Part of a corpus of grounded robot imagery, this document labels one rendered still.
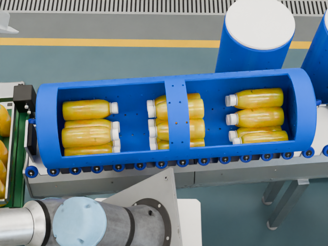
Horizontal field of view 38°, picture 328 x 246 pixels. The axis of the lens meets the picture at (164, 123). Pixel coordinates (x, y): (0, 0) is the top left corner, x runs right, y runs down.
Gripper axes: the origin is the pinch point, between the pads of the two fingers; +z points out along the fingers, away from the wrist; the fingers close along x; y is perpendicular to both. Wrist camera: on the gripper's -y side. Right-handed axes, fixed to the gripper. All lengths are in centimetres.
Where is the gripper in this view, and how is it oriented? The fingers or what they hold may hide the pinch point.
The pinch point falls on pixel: (6, 10)
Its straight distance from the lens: 127.8
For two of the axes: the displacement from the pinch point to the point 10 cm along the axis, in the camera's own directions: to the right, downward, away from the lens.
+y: 6.2, -5.6, -5.6
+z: 6.3, -0.7, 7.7
